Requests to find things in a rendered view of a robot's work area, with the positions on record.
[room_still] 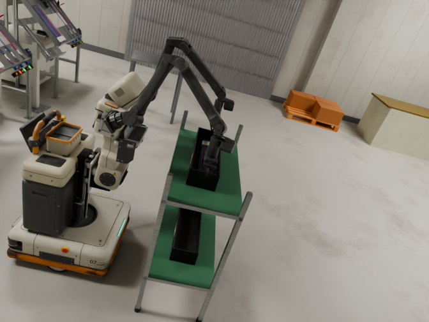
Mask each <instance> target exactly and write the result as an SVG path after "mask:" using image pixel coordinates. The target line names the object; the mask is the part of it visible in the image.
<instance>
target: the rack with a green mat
mask: <svg viewBox="0 0 429 322"><path fill-rule="evenodd" d="M187 115H188V111H186V110H184V114H183V118H182V122H181V127H180V130H179V134H178V137H177V142H176V146H175V149H174V154H173V156H172V161H171V164H170V168H169V172H168V173H167V178H166V181H165V186H164V189H163V194H162V199H161V203H160V207H159V210H158V216H157V219H156V224H155V227H154V232H153V237H152V240H151V245H150V248H149V253H148V256H147V261H146V266H145V269H144V274H143V278H142V282H141V286H140V291H139V295H138V299H137V304H136V306H135V309H134V311H135V312H140V308H141V303H142V298H143V295H144V290H145V287H146V282H147V280H150V281H154V282H160V283H164V284H170V285H174V286H180V287H184V288H190V289H196V290H199V291H205V292H207V295H206V297H205V300H204V303H203V304H202V308H201V310H200V312H199V315H198V317H197V319H196V322H202V320H203V317H204V314H205V312H206V310H207V307H208V305H209V302H210V300H211V297H212V295H213V293H214V290H215V287H216V285H217V283H218V280H219V278H220V275H221V273H222V270H223V267H224V266H225V263H226V261H227V258H228V256H229V253H230V250H231V248H232V246H233V244H234V241H235V239H236V236H237V234H238V231H239V228H240V227H241V224H242V221H243V219H244V217H245V214H246V211H247V209H248V207H249V204H250V202H251V200H252V197H253V192H249V191H247V193H246V195H245V199H244V201H243V200H242V193H241V180H240V172H239V159H238V152H237V143H238V140H239V137H240V135H241V131H242V129H243V125H239V126H238V129H237V132H236V136H235V138H234V140H235V141H236V145H235V148H234V151H233V152H232V154H230V153H227V152H225V151H221V164H220V178H219V180H218V184H217V186H216V190H215V192H213V191H210V190H206V189H203V188H198V187H193V186H190V185H186V180H187V176H188V170H189V167H190V161H191V158H192V152H193V147H194V143H195V138H196V135H197V132H193V131H190V130H186V129H184V126H185V123H186V119H187ZM179 207H180V208H185V209H189V210H193V211H199V212H202V220H201V229H200V244H199V254H198V257H197V260H196V263H195V265H192V264H186V263H180V262H177V261H171V260H169V259H170V252H171V248H172V241H173V237H174V230H175V226H176V220H177V213H178V209H179ZM216 216H219V217H225V218H228V219H233V220H236V221H235V224H234V227H233V228H232V231H231V234H230V236H229V239H228V241H227V244H226V246H225V249H224V251H223V254H222V257H221V259H220V262H219V264H218V267H217V269H216V272H215V240H216Z"/></svg>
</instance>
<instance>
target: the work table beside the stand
mask: <svg viewBox="0 0 429 322"><path fill-rule="evenodd" d="M160 57H161V56H158V55H155V54H150V53H147V52H142V51H139V50H134V53H133V55H132V58H131V62H130V71H129V73H130V72H135V64H136V61H137V62H140V63H145V64H149V65H153V66H157V65H158V62H159V60H160ZM172 70H175V71H178V72H179V75H178V78H177V83H176V88H175V92H174V97H173V101H172V107H171V110H170V112H171V113H172V116H171V119H170V124H173V121H174V116H175V113H176V107H177V102H178V99H179V94H180V90H181V85H182V81H183V77H182V75H181V74H180V71H179V69H178V68H176V67H175V66H174V67H173V69H172Z"/></svg>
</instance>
